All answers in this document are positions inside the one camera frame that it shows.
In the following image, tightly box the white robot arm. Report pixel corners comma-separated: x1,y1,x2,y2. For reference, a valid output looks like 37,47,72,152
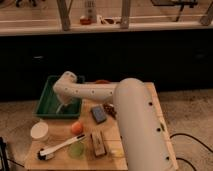
53,71,175,171

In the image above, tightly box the green plastic tray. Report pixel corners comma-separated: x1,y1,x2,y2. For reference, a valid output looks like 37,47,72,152
35,75,82,119

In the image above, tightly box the blue sponge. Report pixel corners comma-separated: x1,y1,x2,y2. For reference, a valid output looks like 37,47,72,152
91,106,107,124

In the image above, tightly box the brown pine cone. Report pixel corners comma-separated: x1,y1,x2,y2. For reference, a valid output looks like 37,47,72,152
103,103,116,118

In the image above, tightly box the green plastic cup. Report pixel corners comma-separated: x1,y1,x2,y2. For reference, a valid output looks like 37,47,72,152
68,142,84,158

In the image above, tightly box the wooden block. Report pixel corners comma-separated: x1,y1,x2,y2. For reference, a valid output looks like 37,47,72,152
91,131,106,157

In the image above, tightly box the wooden table post left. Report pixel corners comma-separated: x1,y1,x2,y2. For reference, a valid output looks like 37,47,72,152
56,0,70,31

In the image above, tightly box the black floor cable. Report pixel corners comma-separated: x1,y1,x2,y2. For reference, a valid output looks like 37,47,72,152
169,132,213,171

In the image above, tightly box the orange bowl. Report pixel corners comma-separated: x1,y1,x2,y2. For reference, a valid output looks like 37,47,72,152
95,80,110,84

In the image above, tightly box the orange fruit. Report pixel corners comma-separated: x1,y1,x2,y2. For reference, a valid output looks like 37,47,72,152
71,121,83,135

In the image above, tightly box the wooden table post right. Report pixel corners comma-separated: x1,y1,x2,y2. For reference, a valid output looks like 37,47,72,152
120,0,131,29

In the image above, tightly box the white round container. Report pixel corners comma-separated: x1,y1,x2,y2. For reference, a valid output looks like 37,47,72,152
30,122,49,141

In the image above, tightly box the black device at left edge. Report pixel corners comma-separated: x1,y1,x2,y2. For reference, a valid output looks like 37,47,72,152
0,137,10,171

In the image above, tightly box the red object on shelf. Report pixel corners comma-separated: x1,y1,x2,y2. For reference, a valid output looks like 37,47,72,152
80,16,92,25

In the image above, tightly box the wooden table post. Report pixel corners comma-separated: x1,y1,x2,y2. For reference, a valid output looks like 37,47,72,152
120,0,131,29
56,0,70,31

